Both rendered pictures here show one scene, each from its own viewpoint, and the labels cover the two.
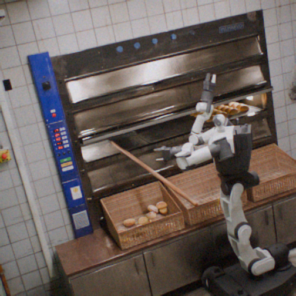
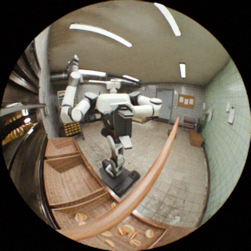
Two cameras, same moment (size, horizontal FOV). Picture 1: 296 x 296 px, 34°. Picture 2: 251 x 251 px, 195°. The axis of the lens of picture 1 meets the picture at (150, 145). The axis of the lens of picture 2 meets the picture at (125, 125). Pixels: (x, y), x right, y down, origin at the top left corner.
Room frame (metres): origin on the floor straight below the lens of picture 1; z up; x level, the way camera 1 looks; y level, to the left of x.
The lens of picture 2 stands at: (3.48, 0.11, 1.35)
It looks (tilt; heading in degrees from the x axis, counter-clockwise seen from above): 20 degrees down; 241
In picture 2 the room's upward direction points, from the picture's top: straight up
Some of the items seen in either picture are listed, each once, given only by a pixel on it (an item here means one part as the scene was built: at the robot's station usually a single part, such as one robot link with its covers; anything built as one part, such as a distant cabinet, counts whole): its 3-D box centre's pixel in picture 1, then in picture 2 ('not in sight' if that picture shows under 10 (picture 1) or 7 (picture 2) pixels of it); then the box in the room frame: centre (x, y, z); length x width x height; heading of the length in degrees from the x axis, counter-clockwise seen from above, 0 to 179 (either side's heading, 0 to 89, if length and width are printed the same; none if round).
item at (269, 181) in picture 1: (264, 171); (62, 148); (4.00, -0.97, 0.72); 0.56 x 0.49 x 0.28; 107
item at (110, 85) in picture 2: (219, 122); (112, 86); (3.26, -0.51, 1.47); 0.10 x 0.07 x 0.09; 164
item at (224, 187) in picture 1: (239, 180); (110, 132); (3.27, -0.60, 1.00); 0.28 x 0.13 x 0.18; 109
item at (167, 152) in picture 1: (171, 153); (120, 119); (3.36, -0.13, 1.28); 0.12 x 0.10 x 0.13; 74
